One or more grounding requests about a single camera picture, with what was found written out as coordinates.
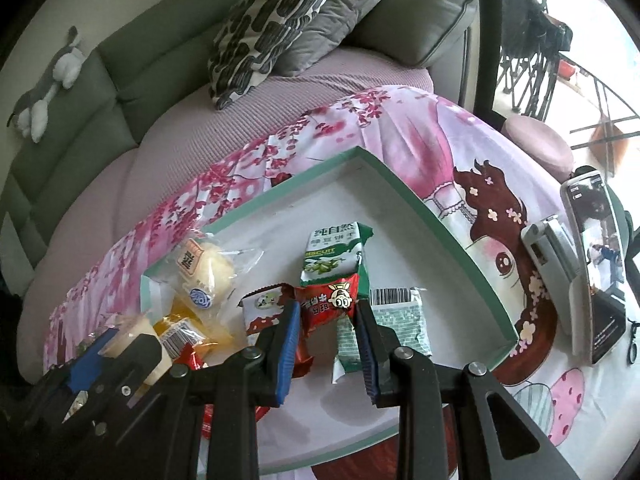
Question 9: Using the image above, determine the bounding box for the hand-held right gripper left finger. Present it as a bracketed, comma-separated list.
[107, 301, 302, 480]

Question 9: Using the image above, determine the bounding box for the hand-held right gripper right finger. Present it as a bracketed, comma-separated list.
[356, 301, 576, 480]

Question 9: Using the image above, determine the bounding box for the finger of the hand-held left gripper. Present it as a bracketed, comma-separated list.
[35, 331, 118, 411]
[75, 335, 168, 436]

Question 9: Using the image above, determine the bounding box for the cream jelly cup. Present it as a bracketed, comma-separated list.
[102, 312, 173, 388]

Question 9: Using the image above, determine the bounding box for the green white barcode packet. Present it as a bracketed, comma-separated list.
[331, 286, 433, 386]

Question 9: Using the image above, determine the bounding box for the red candy packet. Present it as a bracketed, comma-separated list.
[292, 272, 362, 380]

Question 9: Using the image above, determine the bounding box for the green biscuit packet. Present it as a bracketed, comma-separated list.
[299, 221, 376, 293]

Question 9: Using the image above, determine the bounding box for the clear bun packet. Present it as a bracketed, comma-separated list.
[170, 230, 265, 311]

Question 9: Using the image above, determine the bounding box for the white box with green rim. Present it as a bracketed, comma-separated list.
[140, 146, 521, 478]

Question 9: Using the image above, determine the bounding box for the white brown cartoon snack packet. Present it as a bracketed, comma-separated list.
[240, 282, 301, 338]

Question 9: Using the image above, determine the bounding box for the yellow snack packet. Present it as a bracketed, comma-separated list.
[155, 300, 236, 361]

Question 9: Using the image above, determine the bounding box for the pink cartoon printed blanket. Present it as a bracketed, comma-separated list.
[42, 85, 640, 480]

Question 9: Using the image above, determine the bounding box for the smartphone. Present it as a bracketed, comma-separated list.
[559, 170, 628, 367]

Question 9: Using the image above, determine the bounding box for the pink round ottoman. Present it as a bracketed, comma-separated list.
[501, 114, 575, 181]

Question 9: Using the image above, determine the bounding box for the grey white stuffed toy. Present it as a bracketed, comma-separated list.
[6, 26, 87, 145]

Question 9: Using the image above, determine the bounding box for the grey green sofa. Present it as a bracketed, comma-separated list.
[0, 0, 478, 301]

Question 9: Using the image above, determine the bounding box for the black metal railing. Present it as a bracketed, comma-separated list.
[560, 50, 640, 161]

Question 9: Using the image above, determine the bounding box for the black white patterned cushion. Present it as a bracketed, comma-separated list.
[206, 0, 341, 111]

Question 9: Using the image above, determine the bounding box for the grey cushion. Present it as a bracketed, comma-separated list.
[272, 0, 406, 78]

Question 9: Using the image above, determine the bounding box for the black folding chair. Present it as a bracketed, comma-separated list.
[497, 0, 573, 123]

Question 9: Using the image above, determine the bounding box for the black door frame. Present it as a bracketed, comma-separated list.
[472, 0, 506, 116]

